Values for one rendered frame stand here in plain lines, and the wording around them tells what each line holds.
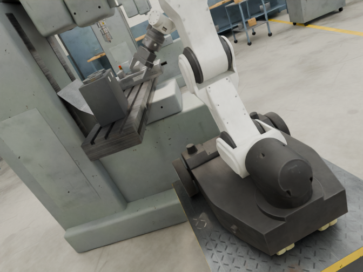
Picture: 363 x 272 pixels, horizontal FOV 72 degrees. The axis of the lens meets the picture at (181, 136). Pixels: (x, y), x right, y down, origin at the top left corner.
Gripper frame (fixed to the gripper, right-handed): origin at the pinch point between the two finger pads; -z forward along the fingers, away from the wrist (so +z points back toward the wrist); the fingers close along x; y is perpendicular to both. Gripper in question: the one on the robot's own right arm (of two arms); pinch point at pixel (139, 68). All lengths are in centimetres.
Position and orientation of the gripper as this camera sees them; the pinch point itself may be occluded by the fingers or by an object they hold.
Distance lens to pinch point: 126.8
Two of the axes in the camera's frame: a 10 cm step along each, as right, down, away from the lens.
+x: -6.8, -5.8, 4.4
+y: -5.3, -0.2, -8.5
